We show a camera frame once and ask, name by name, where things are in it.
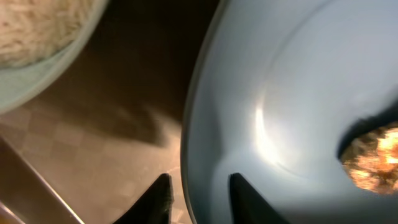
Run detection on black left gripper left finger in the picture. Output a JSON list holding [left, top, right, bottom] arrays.
[[114, 173, 173, 224]]

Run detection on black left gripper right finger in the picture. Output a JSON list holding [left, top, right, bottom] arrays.
[[229, 173, 289, 224]]

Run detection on dark blue plate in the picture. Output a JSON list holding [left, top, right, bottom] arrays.
[[181, 0, 397, 223]]

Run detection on brown food scrap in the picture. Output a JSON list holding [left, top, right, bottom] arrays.
[[340, 122, 397, 194]]

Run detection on light blue rice bowl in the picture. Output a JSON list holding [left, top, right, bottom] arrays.
[[1, 0, 109, 113]]

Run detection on dark brown serving tray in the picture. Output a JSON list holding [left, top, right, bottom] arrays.
[[1, 0, 218, 223]]

